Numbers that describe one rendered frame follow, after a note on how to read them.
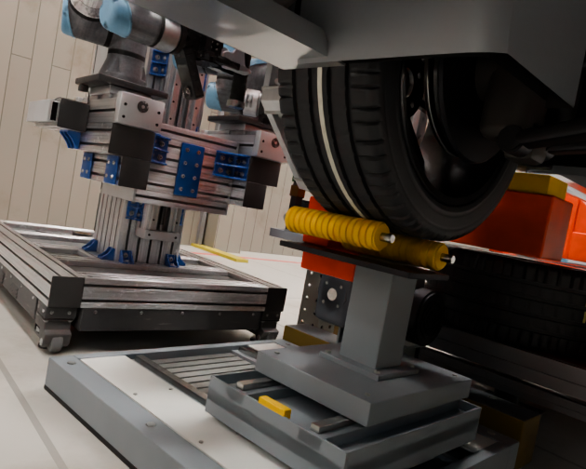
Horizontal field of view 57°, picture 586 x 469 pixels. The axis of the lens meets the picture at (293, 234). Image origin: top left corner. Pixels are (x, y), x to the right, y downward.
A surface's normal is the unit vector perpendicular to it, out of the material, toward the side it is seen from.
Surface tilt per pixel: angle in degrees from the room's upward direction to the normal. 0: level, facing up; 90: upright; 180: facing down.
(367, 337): 90
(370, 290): 90
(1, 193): 90
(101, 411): 90
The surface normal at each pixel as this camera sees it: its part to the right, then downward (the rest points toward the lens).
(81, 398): -0.68, -0.08
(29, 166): 0.62, 0.15
